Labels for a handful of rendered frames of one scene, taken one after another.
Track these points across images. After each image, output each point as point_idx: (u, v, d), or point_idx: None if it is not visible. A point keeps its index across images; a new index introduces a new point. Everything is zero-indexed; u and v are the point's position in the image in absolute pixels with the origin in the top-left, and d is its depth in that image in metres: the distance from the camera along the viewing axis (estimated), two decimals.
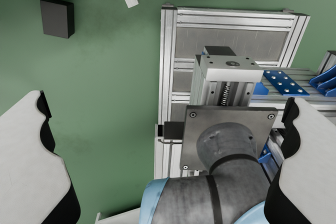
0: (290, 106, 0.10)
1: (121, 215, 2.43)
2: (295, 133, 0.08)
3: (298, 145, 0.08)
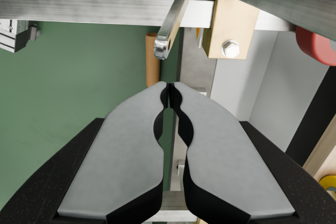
0: (173, 92, 0.11)
1: None
2: (185, 118, 0.09)
3: (191, 128, 0.08)
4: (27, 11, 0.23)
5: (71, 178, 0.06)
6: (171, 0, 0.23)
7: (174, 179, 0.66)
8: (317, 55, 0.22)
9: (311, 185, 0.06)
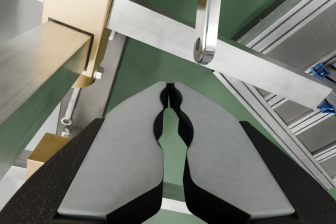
0: (173, 92, 0.11)
1: None
2: (185, 118, 0.09)
3: (191, 128, 0.08)
4: None
5: (71, 178, 0.06)
6: None
7: None
8: None
9: (311, 185, 0.06)
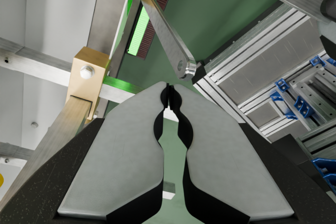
0: (173, 94, 0.11)
1: None
2: (185, 120, 0.09)
3: (191, 130, 0.08)
4: None
5: (71, 178, 0.06)
6: None
7: None
8: None
9: (310, 186, 0.06)
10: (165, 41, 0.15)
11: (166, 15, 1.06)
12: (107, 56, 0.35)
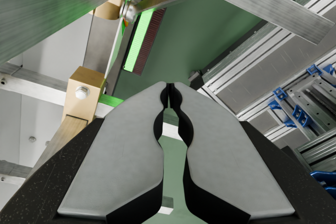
0: (173, 92, 0.11)
1: None
2: (185, 118, 0.09)
3: (191, 128, 0.08)
4: (285, 8, 0.24)
5: (71, 178, 0.06)
6: None
7: None
8: None
9: (311, 185, 0.06)
10: (183, 1, 0.13)
11: (164, 27, 1.08)
12: (103, 75, 0.35)
